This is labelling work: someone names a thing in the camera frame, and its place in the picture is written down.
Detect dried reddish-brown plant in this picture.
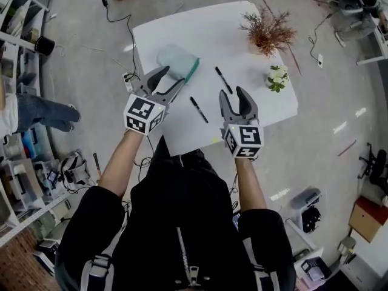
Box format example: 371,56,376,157
238,5,298,59

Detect person's right forearm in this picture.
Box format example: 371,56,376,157
233,155,268,212

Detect white power strip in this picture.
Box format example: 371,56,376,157
122,72,136,93

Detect white flower pot plant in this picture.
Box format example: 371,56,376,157
266,64,290,93

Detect person's black jacket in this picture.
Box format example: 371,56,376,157
54,134,298,291

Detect teal pencil pouch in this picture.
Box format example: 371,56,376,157
155,43,201,86

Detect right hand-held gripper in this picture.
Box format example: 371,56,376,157
218,85,265,160

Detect grey chair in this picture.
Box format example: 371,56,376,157
332,0,380,42

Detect person's left forearm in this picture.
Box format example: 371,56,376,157
97,130,145,200

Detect black office chair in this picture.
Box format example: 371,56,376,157
358,142,388,197

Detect white bin with black cables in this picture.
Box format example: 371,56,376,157
289,187,324,234

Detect white shelf unit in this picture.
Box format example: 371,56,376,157
0,0,73,248

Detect black pen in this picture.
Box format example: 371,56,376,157
215,66,234,95
189,96,210,124

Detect black power cable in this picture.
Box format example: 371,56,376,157
102,0,141,81

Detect black cup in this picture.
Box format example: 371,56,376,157
33,35,56,57

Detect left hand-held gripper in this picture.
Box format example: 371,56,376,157
123,65,186,136

